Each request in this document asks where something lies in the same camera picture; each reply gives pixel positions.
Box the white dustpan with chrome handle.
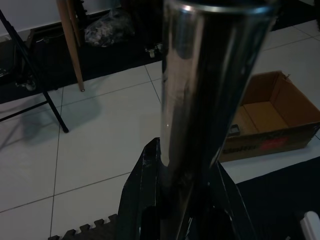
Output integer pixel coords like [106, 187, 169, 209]
[158, 0, 280, 226]

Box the black carpet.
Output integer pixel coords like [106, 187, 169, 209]
[0, 14, 166, 106]

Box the open brown cardboard box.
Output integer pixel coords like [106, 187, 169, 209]
[218, 70, 320, 163]

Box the small grey part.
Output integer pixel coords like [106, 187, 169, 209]
[229, 124, 242, 136]

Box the black folding chair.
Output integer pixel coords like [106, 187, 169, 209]
[0, 8, 70, 133]

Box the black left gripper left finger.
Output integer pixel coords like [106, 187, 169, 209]
[117, 136, 166, 240]

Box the wooden table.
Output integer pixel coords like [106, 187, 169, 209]
[56, 0, 86, 93]

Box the black floor mat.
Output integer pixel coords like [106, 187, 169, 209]
[232, 149, 320, 240]

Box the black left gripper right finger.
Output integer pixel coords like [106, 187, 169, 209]
[192, 161, 251, 240]

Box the clear bag of parts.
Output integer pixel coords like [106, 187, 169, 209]
[83, 9, 136, 48]

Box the black foam puzzle mat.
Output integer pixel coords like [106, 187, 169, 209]
[48, 213, 121, 240]

